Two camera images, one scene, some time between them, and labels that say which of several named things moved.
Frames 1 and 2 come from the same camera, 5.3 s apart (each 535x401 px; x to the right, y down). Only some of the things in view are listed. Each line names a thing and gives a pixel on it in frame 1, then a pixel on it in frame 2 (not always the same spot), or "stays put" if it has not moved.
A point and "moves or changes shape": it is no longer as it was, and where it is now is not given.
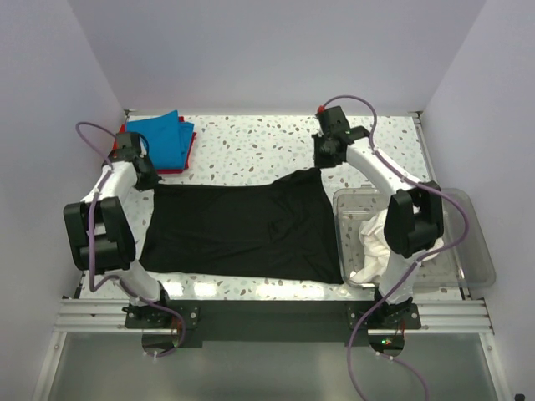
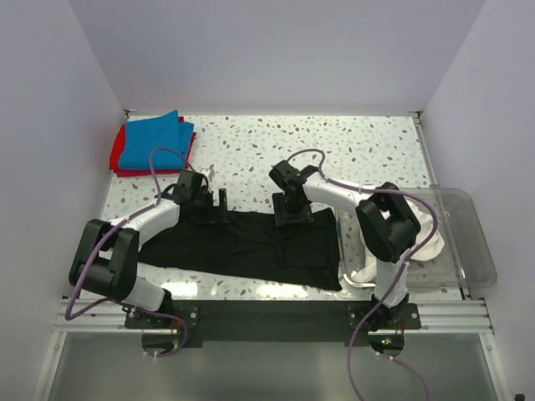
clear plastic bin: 465,261 stays put
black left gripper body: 149,179 → 205,212
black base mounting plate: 268,321 stays put
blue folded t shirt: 169,139 stays put
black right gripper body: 321,153 → 287,210
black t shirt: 273,230 moves or changes shape
